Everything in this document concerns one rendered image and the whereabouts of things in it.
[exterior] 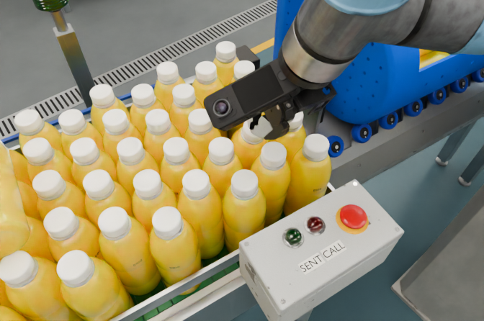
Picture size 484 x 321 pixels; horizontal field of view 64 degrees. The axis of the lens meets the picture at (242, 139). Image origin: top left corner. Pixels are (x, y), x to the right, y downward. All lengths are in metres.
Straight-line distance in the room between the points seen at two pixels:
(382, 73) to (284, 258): 0.37
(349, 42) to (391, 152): 0.61
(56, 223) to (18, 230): 0.06
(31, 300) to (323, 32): 0.48
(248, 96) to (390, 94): 0.33
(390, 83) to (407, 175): 1.39
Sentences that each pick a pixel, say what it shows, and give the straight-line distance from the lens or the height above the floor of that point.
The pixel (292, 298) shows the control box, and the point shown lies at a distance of 0.50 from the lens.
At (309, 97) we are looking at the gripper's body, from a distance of 0.50.
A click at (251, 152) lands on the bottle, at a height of 1.06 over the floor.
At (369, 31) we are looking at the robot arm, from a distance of 0.37.
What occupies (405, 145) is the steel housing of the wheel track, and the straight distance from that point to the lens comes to 1.00.
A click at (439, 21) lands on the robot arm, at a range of 0.39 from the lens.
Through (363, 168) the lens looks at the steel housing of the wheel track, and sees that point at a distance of 0.92.
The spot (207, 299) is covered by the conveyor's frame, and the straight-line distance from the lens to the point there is 0.71.
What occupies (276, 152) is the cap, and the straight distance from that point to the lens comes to 0.60.
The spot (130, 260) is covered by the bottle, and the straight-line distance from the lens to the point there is 0.60.
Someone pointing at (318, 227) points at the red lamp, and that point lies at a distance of 0.53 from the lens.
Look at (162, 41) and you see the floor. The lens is 2.75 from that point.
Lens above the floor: 1.57
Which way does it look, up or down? 50 degrees down
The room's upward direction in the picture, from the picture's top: straight up
